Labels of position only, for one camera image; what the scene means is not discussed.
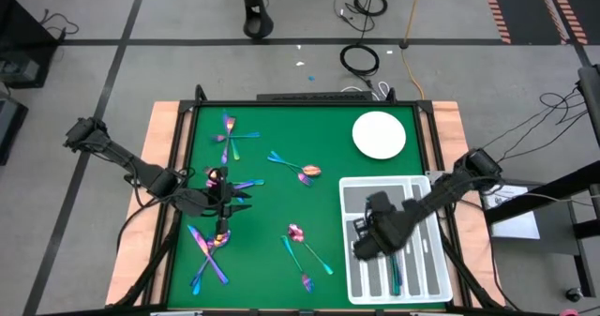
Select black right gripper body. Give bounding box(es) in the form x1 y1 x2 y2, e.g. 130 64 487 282
352 191 412 262

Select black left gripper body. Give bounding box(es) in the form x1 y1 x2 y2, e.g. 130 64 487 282
185 188 221 218

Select green table mat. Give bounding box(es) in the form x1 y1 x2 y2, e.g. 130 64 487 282
167 104 446 310

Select white cutlery organizer tray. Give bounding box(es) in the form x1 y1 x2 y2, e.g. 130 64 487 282
337 174 454 306

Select white round plate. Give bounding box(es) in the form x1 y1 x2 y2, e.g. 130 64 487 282
351 111 407 161

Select white paper sheet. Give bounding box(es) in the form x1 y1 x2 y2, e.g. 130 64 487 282
482 184 541 240

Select black cylindrical floor stand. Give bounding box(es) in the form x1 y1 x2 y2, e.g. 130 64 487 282
239 0 276 39

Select black metal stand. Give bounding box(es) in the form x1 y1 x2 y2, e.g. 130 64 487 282
482 64 600 301

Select black case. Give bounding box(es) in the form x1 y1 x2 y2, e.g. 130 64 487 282
0 95 29 165

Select black striped floor mat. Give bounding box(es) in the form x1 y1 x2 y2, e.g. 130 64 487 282
480 0 600 46

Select black table frame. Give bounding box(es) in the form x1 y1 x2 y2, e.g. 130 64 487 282
105 83 507 316

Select white cable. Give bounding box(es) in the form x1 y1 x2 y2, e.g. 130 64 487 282
340 80 391 102

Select grey base plate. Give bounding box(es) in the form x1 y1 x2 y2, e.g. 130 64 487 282
489 212 582 256

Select coiled black cable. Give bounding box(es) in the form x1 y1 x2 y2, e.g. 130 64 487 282
338 43 381 78
352 0 389 18

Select yellow floor cable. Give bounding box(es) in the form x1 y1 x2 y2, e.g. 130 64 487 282
400 0 428 100

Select loose black floor cables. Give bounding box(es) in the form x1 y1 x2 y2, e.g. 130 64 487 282
471 85 590 165

